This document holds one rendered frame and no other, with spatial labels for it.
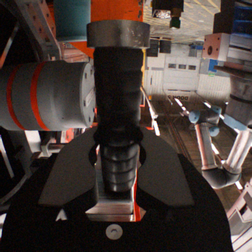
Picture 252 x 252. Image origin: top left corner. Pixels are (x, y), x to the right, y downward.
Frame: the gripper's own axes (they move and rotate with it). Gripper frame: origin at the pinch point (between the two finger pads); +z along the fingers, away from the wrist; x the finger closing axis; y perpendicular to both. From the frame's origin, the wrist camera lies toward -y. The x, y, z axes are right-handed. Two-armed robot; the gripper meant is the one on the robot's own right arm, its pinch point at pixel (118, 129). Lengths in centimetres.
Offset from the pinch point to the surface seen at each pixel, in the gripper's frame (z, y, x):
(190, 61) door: 1280, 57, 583
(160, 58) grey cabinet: 1102, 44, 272
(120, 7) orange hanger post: 64, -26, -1
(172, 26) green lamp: 58, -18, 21
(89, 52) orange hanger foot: 67, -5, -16
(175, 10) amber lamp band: 58, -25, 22
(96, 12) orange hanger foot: 65, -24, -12
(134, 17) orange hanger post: 64, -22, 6
